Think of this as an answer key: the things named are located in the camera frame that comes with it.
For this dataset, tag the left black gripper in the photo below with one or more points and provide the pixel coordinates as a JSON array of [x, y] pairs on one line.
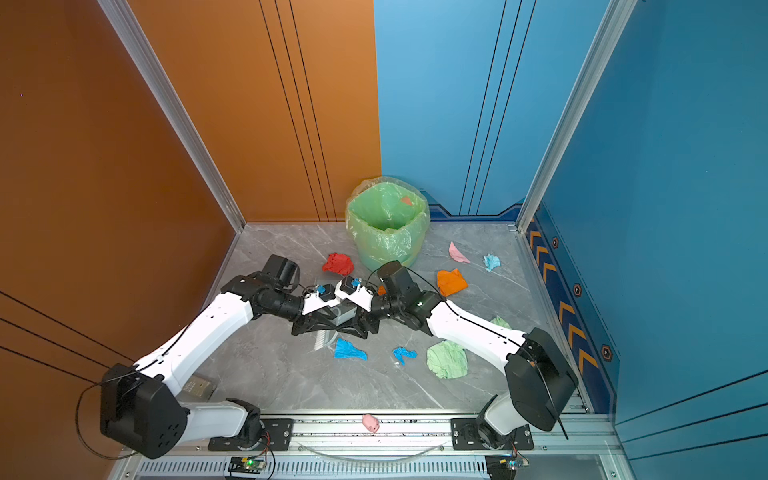
[[314, 321]]

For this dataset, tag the left circuit board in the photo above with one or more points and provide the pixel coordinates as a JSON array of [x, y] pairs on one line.
[[246, 466]]

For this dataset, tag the pink paper scrap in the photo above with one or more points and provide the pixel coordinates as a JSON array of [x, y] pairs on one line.
[[457, 255]]

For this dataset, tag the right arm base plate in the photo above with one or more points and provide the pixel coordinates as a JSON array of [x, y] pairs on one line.
[[469, 434]]

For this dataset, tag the small blue paper scrap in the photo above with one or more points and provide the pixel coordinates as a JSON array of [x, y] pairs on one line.
[[402, 354]]

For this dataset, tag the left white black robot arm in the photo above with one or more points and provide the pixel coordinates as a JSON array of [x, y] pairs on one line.
[[139, 405]]

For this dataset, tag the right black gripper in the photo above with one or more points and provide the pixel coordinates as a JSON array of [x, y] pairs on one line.
[[361, 322]]

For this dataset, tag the green trash bin with liner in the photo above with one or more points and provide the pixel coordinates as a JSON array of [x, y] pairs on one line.
[[388, 220]]

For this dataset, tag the circuit board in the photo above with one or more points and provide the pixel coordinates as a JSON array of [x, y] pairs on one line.
[[505, 467], [246, 466]]

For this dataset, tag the grey-green plastic dustpan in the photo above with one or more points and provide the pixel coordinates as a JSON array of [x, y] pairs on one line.
[[343, 312]]

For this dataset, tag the light blue paper scrap far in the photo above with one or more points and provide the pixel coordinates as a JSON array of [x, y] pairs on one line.
[[491, 262]]

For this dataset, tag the red paper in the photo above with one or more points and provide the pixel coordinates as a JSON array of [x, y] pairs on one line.
[[340, 264]]

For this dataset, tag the light green crumpled paper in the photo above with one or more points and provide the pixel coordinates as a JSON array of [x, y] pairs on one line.
[[447, 360]]

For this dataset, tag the orange crumpled paper right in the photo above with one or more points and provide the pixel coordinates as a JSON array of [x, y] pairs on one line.
[[450, 282]]

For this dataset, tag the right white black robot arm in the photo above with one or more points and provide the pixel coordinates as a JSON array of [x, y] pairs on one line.
[[540, 380]]

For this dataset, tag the grey-green hand brush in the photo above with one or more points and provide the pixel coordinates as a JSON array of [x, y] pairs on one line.
[[324, 338]]

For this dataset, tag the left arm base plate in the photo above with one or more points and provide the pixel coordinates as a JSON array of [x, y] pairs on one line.
[[274, 434]]

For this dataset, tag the blue crumpled paper left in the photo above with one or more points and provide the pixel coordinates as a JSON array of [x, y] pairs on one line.
[[346, 350]]

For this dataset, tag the right circuit board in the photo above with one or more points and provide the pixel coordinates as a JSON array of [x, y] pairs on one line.
[[505, 467]]

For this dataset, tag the pink paper ball on rail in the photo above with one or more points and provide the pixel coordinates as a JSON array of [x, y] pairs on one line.
[[370, 423]]

